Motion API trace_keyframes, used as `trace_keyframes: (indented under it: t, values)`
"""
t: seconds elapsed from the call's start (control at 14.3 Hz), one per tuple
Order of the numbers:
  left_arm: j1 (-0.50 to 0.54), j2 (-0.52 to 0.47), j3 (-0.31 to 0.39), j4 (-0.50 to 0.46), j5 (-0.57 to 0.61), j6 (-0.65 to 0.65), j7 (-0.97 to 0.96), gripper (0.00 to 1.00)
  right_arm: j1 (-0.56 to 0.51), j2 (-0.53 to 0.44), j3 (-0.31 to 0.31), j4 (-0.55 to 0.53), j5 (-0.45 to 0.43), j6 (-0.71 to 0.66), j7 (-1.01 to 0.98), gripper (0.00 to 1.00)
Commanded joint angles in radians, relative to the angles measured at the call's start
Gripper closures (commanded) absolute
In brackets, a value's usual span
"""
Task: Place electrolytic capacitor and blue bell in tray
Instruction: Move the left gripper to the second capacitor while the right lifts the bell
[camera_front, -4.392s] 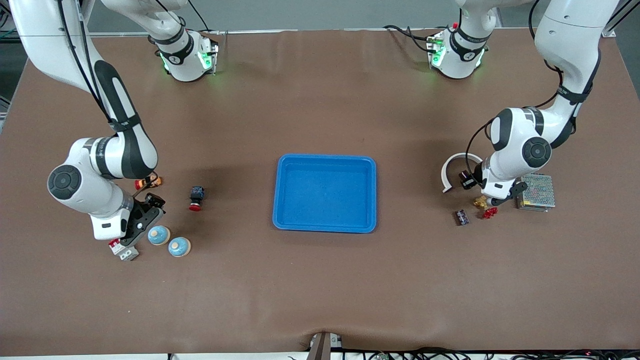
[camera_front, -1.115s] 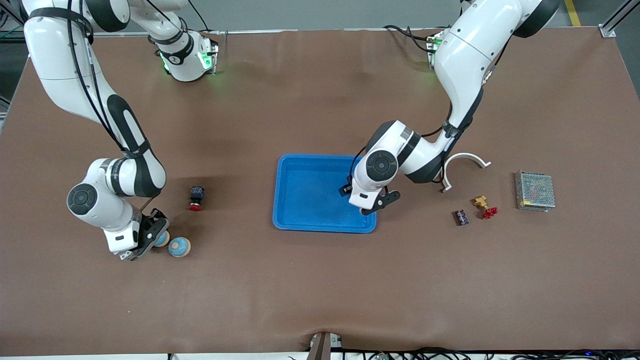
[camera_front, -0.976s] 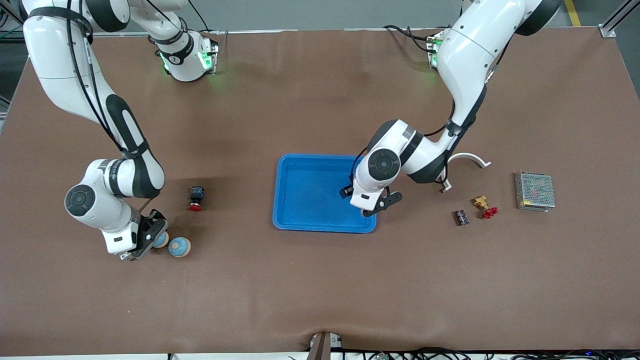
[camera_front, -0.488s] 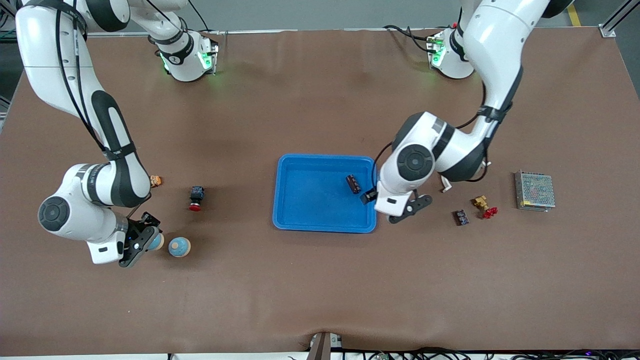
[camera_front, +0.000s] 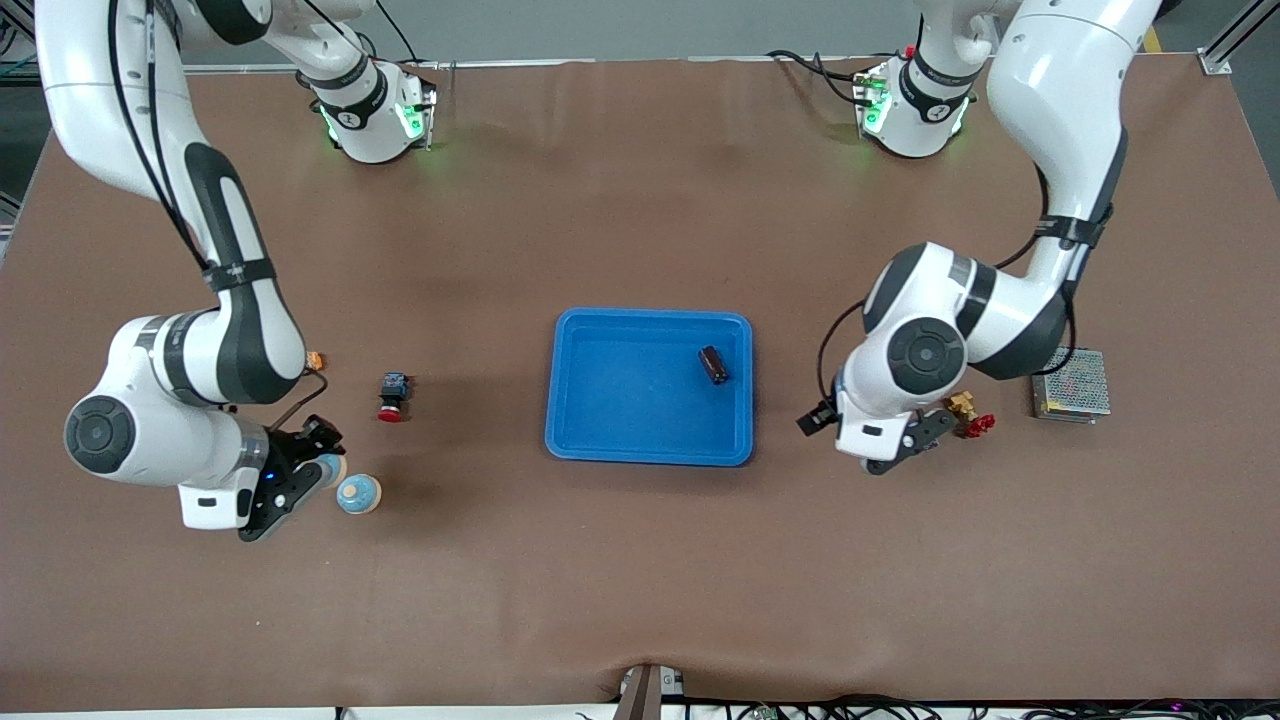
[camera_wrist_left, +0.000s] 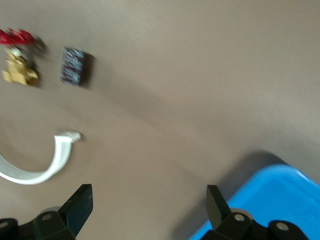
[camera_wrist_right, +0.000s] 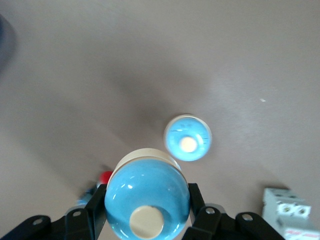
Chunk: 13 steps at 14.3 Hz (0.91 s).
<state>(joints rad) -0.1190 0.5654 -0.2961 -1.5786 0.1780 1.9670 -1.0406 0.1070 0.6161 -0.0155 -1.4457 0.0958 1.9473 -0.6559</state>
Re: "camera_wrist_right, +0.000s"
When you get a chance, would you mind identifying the black red push button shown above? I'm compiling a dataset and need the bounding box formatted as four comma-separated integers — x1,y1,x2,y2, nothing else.
74,170,114,208

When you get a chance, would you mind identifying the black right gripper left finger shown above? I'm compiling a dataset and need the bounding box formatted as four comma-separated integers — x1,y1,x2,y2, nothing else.
0,183,108,240

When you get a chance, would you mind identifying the blue dome bell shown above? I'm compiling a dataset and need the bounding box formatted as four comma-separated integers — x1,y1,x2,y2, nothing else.
163,114,213,162
104,147,191,240

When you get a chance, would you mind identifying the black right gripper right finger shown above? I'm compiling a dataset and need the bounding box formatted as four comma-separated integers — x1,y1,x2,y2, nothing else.
181,182,286,240

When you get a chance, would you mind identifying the white red circuit breaker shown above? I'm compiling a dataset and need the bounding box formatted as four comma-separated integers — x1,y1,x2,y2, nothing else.
261,187,317,240

